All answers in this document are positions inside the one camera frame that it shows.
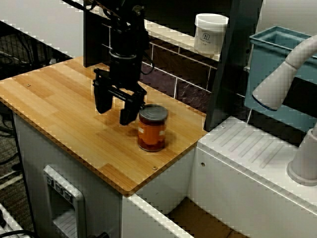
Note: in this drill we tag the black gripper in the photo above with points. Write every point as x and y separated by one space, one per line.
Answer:
123 72

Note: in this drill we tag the orange can with grey lid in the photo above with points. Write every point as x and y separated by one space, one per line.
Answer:
152 131

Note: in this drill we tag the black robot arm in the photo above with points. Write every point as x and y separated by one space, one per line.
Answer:
131 29

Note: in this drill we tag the white toy sink basin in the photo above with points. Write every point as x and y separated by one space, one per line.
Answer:
247 198

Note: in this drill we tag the black shelf unit with tiles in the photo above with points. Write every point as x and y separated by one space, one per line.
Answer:
188 72

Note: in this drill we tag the white toy kitchen cabinet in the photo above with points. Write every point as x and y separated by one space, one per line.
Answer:
37 148

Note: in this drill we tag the white plastic jar with label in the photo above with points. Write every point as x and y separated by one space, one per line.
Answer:
208 34

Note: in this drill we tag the teal plastic bin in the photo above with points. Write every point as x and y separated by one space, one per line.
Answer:
266 74

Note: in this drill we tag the white power strip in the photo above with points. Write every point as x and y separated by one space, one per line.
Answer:
6 220

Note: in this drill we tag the white toy faucet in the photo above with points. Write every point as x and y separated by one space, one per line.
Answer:
277 84

